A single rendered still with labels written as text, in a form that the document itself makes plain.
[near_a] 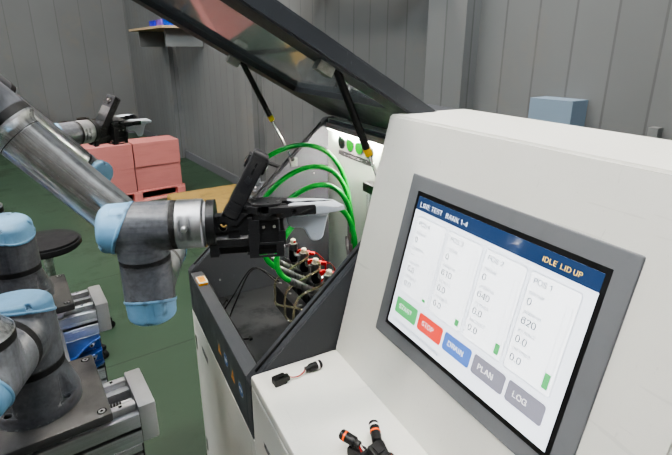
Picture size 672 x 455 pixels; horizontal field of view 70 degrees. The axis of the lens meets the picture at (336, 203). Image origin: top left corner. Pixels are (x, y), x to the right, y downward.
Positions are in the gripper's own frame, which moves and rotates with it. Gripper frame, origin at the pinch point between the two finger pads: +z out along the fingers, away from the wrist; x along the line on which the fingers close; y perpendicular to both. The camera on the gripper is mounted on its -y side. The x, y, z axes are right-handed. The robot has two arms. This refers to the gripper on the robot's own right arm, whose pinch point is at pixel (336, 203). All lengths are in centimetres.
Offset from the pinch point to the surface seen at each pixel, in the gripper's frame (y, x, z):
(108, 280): 106, -299, -131
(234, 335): 44, -50, -21
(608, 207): -0.9, 18.0, 33.7
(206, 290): 41, -77, -31
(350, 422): 46.6, -10.9, 3.7
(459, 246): 9.7, -4.2, 22.8
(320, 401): 45.7, -17.7, -1.5
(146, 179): 53, -502, -143
